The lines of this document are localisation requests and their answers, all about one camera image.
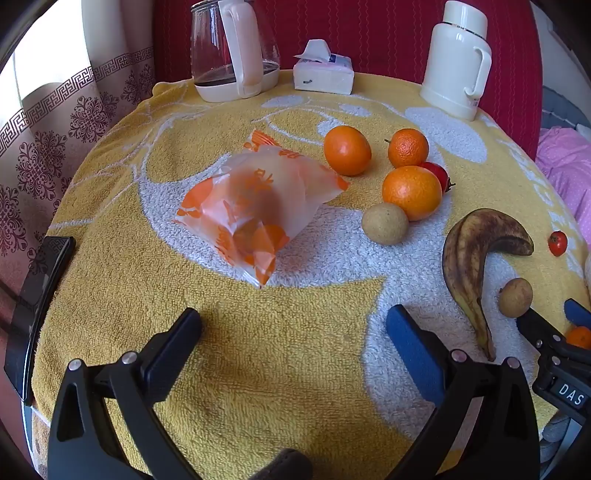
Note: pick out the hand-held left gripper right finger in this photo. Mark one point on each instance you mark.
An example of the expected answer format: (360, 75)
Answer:
(415, 355)

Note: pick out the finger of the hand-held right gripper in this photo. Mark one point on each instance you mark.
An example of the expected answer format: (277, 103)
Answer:
(579, 314)
(540, 330)

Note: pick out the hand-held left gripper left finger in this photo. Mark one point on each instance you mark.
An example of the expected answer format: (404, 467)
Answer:
(173, 350)

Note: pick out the small orange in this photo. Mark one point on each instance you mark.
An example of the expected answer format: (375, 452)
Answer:
(581, 337)

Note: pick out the overripe brown banana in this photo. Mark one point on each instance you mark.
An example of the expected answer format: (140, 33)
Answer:
(464, 258)

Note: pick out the large orange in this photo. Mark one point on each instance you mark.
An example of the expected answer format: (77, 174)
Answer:
(412, 192)

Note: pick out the orange printed plastic bag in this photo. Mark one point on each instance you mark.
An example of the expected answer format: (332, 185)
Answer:
(258, 198)

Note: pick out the smooth orange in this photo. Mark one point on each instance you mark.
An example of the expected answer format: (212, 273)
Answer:
(347, 150)

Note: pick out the person's right hand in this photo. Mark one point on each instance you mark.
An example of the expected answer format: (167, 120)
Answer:
(556, 431)

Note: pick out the brown round fruit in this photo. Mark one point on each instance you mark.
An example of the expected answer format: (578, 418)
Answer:
(384, 224)
(515, 297)

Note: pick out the red hawthorn fruit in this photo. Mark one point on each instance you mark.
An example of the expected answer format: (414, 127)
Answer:
(439, 174)
(557, 243)

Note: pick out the yellow and white towel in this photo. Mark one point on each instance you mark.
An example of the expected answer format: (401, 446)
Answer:
(277, 346)

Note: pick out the black phone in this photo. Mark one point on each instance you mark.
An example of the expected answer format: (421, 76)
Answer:
(39, 304)

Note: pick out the pink dotted quilt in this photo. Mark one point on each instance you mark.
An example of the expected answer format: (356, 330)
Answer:
(565, 166)

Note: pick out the grey bed headboard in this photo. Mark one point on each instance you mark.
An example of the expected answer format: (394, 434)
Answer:
(561, 108)

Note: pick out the rough-skinned mandarin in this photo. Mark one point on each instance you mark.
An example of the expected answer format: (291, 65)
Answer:
(407, 147)

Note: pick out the patterned beige curtain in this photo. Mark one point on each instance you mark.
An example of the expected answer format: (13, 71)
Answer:
(69, 124)

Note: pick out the white thermos flask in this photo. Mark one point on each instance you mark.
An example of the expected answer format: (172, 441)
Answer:
(455, 64)

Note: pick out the white tissue pack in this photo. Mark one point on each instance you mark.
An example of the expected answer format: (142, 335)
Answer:
(323, 76)

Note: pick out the red quilted cover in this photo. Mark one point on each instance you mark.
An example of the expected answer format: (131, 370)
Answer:
(369, 32)

